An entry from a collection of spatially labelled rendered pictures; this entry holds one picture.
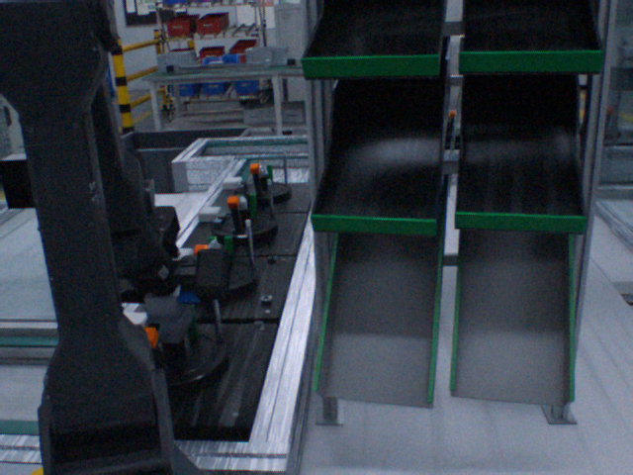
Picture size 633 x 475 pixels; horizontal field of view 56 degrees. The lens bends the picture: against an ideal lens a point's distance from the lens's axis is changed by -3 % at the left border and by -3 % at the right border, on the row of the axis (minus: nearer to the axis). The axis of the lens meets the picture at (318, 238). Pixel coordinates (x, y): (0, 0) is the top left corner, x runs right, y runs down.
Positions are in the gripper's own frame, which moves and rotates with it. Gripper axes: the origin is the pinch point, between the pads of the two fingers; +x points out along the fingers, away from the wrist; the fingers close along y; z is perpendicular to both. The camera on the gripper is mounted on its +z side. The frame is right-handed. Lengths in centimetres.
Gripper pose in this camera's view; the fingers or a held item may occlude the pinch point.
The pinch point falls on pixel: (166, 290)
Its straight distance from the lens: 81.3
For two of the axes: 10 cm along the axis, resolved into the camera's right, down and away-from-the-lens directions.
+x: 0.8, 4.6, 8.8
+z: 0.2, -8.9, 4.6
